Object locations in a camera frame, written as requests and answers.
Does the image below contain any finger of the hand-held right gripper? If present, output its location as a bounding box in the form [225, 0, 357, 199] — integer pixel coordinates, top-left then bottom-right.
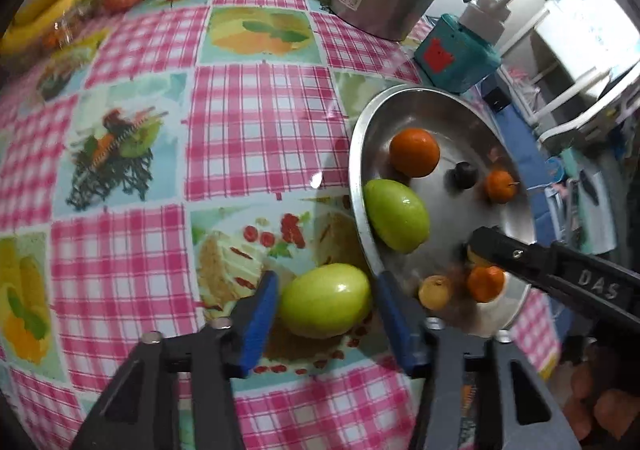
[467, 225, 640, 323]

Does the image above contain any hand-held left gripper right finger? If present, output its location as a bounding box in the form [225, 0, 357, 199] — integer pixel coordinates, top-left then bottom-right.
[377, 270, 583, 450]

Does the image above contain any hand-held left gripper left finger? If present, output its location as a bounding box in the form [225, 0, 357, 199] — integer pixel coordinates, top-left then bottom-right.
[67, 270, 279, 450]

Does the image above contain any small orange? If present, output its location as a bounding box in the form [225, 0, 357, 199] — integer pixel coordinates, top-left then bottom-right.
[486, 169, 518, 203]
[466, 265, 507, 303]

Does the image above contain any green jujube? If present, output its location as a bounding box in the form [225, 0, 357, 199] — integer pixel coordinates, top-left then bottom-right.
[276, 263, 373, 338]
[363, 178, 431, 254]

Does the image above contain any dark plum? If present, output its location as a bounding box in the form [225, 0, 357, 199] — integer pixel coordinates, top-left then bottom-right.
[447, 161, 478, 191]

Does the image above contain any large orange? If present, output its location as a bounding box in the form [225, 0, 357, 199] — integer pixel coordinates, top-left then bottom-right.
[389, 128, 441, 178]

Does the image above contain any steel plate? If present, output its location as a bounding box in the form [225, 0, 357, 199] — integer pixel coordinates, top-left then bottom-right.
[347, 85, 538, 338]

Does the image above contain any blue cloth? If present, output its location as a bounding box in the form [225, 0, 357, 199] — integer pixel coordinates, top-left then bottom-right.
[492, 100, 551, 231]

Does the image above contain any small black box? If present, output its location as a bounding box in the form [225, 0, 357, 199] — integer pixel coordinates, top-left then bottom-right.
[482, 87, 508, 112]

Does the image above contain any teal box with red label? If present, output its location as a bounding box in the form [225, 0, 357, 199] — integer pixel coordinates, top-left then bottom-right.
[414, 14, 502, 95]

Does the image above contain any white plastic rack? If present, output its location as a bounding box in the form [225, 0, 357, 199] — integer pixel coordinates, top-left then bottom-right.
[500, 0, 640, 146]

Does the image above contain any clear plastic fruit container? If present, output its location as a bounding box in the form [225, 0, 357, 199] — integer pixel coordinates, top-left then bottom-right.
[42, 0, 101, 48]

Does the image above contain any yellow banana bunch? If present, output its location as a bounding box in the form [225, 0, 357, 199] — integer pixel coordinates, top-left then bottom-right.
[0, 0, 111, 56]

